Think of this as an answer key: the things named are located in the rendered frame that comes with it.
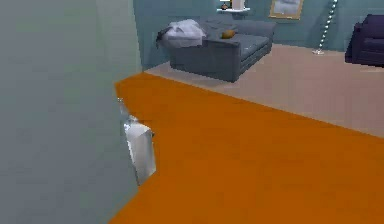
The grey blue sofa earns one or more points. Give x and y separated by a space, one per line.
220 53

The pale grey crumpled cloth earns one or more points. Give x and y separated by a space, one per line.
183 33

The brown round cushion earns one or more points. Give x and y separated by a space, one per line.
228 34

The small brown vase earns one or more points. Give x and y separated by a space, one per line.
224 6

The white box on shelf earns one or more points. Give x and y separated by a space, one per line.
238 4

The silver beaded floor lamp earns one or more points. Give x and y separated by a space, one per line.
325 30

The dark purple armchair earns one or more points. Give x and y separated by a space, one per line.
368 41

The white wall shelf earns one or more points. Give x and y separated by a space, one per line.
233 10

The gold framed wall picture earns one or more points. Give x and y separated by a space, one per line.
286 7

